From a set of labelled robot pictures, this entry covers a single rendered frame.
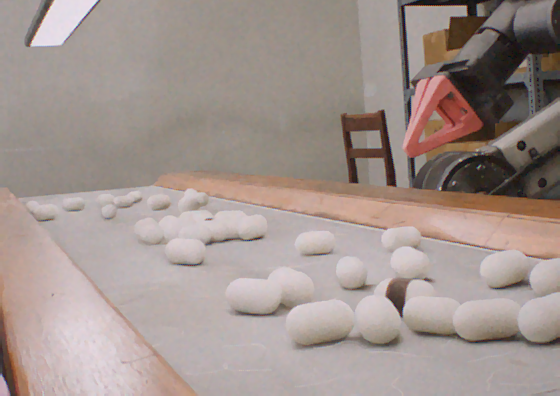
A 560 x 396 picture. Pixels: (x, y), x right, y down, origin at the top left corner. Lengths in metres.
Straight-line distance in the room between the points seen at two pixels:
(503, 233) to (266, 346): 0.29
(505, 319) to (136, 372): 0.18
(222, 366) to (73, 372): 0.10
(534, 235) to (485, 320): 0.25
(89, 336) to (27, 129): 4.93
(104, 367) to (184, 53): 5.11
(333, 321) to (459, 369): 0.07
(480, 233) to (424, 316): 0.28
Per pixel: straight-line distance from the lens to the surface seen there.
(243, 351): 0.39
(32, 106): 5.27
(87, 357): 0.31
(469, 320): 0.38
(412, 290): 0.43
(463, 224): 0.70
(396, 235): 0.66
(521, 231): 0.64
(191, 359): 0.39
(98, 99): 5.29
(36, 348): 0.33
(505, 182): 1.14
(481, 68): 0.82
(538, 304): 0.38
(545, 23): 0.82
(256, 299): 0.46
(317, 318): 0.39
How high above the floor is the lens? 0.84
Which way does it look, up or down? 4 degrees down
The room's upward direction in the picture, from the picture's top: 4 degrees counter-clockwise
